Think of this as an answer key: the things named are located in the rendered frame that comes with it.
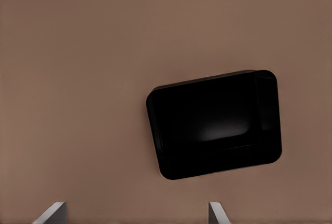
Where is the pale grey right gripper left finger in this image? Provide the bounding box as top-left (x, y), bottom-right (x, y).
top-left (32, 201), bottom-right (67, 224)

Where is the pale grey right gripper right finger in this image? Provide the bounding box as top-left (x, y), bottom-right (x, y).
top-left (209, 202), bottom-right (231, 224)

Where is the black storage box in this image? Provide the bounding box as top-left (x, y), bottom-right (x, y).
top-left (146, 69), bottom-right (283, 180)

